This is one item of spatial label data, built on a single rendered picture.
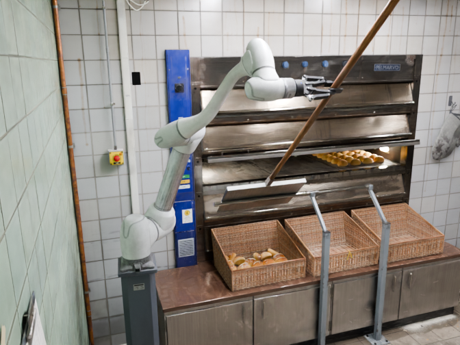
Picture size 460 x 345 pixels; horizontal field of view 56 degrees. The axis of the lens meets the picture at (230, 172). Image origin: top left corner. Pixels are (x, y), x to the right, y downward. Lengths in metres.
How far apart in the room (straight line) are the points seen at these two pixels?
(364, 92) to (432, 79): 0.65
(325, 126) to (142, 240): 1.79
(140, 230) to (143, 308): 0.45
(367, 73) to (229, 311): 2.09
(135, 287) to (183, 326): 0.63
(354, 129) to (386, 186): 0.63
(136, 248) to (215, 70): 1.39
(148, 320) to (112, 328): 1.00
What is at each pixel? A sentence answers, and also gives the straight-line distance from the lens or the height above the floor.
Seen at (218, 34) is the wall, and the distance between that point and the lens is 3.08.
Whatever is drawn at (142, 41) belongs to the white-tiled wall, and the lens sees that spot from 2.97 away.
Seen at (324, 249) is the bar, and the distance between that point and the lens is 3.01.
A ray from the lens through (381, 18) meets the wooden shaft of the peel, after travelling 1.75.
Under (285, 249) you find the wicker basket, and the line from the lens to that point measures 3.38.
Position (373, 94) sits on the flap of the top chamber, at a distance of 3.67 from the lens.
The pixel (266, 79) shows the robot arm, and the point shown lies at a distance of 1.83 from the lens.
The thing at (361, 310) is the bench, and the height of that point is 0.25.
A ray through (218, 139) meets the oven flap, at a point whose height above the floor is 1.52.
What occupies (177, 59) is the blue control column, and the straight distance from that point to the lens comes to 2.97.
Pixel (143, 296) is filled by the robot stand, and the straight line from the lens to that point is 2.47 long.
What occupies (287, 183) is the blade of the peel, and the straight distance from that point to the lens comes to 2.85.
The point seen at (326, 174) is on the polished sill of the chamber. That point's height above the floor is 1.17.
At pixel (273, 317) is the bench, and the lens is 3.14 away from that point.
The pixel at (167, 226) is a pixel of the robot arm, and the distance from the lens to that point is 2.48.
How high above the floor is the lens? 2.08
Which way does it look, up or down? 15 degrees down
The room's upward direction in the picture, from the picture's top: 1 degrees counter-clockwise
